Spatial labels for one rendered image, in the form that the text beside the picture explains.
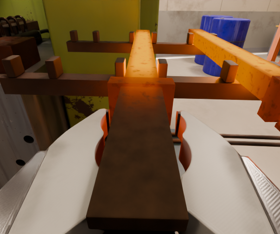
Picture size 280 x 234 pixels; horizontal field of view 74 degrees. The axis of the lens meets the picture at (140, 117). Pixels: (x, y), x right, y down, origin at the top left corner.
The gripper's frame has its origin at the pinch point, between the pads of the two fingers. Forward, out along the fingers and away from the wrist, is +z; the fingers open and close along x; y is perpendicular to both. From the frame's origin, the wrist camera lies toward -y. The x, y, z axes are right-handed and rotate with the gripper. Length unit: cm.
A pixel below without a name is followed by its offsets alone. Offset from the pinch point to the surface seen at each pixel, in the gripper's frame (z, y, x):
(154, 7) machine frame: 92, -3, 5
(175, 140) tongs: 28.9, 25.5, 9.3
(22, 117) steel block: 26.7, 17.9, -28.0
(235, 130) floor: 141, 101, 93
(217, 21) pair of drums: 308, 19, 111
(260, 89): 5.7, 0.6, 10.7
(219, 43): 19.4, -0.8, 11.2
